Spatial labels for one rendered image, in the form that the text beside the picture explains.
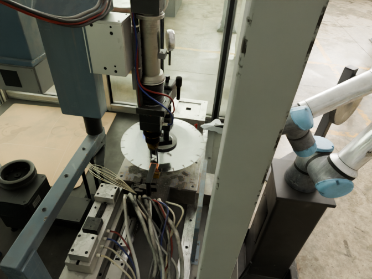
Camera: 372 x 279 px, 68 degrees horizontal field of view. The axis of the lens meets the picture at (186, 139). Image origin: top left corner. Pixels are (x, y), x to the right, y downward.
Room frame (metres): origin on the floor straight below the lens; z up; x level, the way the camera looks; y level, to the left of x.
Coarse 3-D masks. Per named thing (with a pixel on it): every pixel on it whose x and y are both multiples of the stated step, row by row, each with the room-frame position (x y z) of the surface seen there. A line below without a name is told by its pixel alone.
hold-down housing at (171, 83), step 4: (168, 76) 0.75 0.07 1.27; (168, 80) 0.75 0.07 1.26; (172, 80) 0.77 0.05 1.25; (164, 84) 0.74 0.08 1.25; (168, 84) 0.74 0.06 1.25; (172, 84) 0.74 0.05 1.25; (164, 88) 0.73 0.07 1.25; (168, 88) 0.72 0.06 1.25; (172, 88) 0.73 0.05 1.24; (176, 88) 0.77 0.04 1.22; (172, 92) 0.73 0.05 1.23; (176, 92) 0.77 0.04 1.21; (172, 96) 0.73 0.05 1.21; (168, 108) 0.74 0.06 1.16; (168, 116) 0.74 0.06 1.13; (164, 120) 0.73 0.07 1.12; (168, 120) 0.73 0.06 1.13; (164, 128) 0.73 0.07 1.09; (168, 128) 0.73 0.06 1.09
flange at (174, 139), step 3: (171, 135) 0.86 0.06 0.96; (174, 135) 0.86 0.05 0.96; (174, 138) 0.84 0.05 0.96; (174, 141) 0.82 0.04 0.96; (171, 144) 0.80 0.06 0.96; (174, 144) 0.80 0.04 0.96; (159, 147) 0.78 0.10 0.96; (162, 147) 0.78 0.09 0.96; (165, 147) 0.78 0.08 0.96; (168, 147) 0.78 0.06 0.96; (171, 147) 0.79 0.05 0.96; (159, 150) 0.77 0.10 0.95; (162, 150) 0.77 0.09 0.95; (165, 150) 0.78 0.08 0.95
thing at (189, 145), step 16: (128, 128) 0.89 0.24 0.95; (176, 128) 0.92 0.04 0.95; (192, 128) 0.93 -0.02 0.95; (128, 144) 0.79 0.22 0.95; (144, 144) 0.80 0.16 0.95; (192, 144) 0.82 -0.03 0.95; (128, 160) 0.71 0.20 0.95; (144, 160) 0.72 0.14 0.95; (160, 160) 0.72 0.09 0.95; (176, 160) 0.73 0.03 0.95; (192, 160) 0.73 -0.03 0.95
